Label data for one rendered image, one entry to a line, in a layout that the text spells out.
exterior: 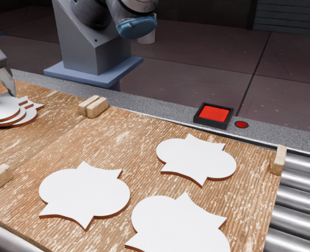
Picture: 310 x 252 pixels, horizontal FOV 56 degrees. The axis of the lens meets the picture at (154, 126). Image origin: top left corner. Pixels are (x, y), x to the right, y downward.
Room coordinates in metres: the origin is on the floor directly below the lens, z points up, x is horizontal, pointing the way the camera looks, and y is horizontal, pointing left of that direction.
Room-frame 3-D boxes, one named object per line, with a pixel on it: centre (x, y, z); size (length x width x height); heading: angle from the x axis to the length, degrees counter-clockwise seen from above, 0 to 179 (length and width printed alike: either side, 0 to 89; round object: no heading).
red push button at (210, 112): (0.58, -0.14, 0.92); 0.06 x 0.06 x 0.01; 66
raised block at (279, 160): (0.39, -0.22, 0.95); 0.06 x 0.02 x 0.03; 152
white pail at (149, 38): (4.19, 0.13, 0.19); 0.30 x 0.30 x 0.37
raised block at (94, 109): (0.57, 0.13, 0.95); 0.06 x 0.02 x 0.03; 152
